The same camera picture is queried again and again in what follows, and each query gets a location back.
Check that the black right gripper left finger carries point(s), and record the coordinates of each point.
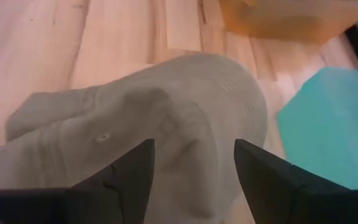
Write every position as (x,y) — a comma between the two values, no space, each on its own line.
(117,193)

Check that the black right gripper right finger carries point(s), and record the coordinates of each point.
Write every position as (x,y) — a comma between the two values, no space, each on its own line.
(278,193)

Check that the beige fabric hat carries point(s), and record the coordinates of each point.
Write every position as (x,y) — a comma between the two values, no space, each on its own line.
(197,93)

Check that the teal translucent plastic bin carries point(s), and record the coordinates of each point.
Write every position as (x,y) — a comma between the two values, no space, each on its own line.
(334,124)

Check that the orange translucent plastic bin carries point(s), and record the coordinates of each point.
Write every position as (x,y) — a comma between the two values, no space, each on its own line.
(284,18)

